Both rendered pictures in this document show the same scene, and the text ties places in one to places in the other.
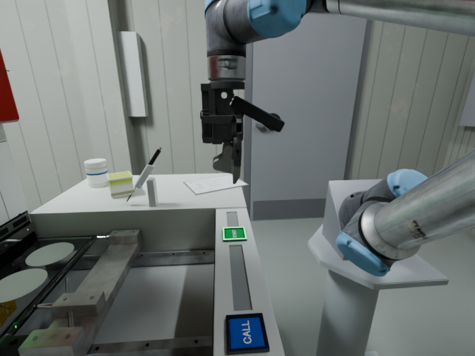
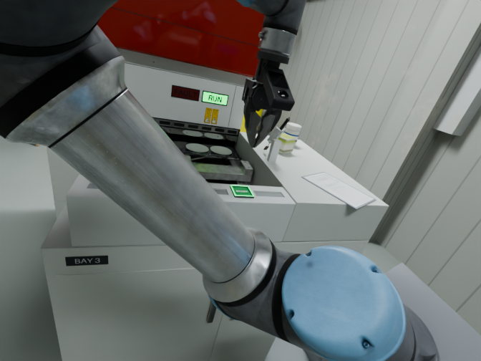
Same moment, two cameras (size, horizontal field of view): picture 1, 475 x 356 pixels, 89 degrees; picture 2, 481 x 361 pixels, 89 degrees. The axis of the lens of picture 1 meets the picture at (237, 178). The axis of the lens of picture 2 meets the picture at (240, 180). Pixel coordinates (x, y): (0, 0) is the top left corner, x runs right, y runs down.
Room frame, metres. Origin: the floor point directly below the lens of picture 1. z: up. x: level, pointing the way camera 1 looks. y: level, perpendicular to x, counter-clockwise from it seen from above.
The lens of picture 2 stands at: (0.33, -0.56, 1.29)
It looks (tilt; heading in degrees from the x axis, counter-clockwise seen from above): 26 degrees down; 73
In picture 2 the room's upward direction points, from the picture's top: 14 degrees clockwise
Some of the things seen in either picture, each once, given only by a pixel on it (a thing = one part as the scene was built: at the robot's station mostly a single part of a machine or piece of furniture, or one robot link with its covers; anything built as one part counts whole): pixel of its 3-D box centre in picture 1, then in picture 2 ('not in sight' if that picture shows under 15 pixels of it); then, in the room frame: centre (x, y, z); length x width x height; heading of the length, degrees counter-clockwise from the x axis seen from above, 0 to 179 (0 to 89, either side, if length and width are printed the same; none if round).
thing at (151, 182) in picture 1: (145, 184); (274, 142); (0.68, 0.27, 1.03); 0.06 x 0.04 x 0.13; 94
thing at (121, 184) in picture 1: (121, 184); (283, 143); (0.77, 0.40, 1.00); 0.07 x 0.07 x 0.07; 31
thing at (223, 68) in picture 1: (226, 70); (275, 44); (0.51, 0.02, 1.33); 0.08 x 0.08 x 0.05
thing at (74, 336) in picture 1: (53, 342); not in sight; (0.29, 0.30, 0.89); 0.08 x 0.03 x 0.03; 94
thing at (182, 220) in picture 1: (157, 207); (293, 176); (0.82, 0.30, 0.89); 0.62 x 0.35 x 0.14; 94
